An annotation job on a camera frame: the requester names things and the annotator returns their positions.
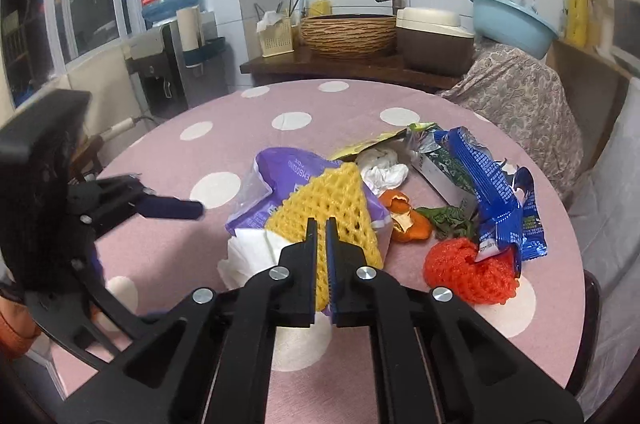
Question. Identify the purple tissue plastic bag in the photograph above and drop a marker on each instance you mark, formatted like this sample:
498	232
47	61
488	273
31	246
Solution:
275	174

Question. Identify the red foam fruit net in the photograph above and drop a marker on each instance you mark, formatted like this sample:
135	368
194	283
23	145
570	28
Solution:
451	264

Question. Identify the green leaf scrap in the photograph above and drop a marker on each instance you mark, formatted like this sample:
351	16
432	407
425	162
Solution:
449	222

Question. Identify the green white carton box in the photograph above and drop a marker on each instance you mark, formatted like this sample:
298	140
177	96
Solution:
441	170

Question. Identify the brown white rice cooker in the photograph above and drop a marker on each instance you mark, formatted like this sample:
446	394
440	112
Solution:
434	41

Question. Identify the blue snack wrapper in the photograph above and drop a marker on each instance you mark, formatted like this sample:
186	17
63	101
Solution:
508	219

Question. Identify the window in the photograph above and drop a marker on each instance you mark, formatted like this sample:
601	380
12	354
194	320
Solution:
55	9

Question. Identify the wooden side shelf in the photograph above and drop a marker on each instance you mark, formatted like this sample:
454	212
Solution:
595	90

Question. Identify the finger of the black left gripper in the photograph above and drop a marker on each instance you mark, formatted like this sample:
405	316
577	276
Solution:
150	206

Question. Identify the wooden counter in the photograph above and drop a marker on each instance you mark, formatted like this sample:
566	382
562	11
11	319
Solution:
304	64

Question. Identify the woven wicker sink basin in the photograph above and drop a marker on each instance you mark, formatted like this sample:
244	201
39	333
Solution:
349	36

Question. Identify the pink polka dot tablecloth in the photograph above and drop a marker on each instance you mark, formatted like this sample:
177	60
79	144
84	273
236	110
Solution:
322	374

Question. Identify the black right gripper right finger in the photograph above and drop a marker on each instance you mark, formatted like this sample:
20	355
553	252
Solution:
436	360

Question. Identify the water dispenser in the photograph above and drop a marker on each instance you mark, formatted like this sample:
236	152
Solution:
171	80

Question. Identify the white sheet cover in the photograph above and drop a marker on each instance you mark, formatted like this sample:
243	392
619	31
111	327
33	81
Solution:
605	217

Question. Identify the yellow foam fruit net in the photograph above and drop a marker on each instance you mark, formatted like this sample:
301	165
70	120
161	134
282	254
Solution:
337	193

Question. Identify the paper towel roll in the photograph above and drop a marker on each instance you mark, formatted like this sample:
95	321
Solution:
189	27

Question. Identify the light blue plastic basin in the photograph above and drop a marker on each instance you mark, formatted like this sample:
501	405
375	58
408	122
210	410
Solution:
506	22

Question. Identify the orange peel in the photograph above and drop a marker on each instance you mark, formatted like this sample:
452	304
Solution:
408	224

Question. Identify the yellow soap bottle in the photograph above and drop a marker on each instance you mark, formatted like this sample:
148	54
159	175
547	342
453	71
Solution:
319	8

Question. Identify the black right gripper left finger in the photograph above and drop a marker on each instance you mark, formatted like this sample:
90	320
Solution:
207	360

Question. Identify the yellow snack packet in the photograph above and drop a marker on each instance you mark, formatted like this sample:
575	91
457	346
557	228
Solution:
350	153

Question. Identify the white microwave oven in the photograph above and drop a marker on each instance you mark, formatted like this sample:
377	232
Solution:
625	42

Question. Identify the floral cloth cover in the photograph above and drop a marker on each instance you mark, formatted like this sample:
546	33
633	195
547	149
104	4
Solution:
526	99

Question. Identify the small white crumpled tissue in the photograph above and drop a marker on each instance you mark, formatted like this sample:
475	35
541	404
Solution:
380	169

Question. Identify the beige tissue holder basket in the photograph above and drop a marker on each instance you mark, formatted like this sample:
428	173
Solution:
274	34

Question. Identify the white tissue paper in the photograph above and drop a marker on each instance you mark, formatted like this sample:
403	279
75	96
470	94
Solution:
249	252

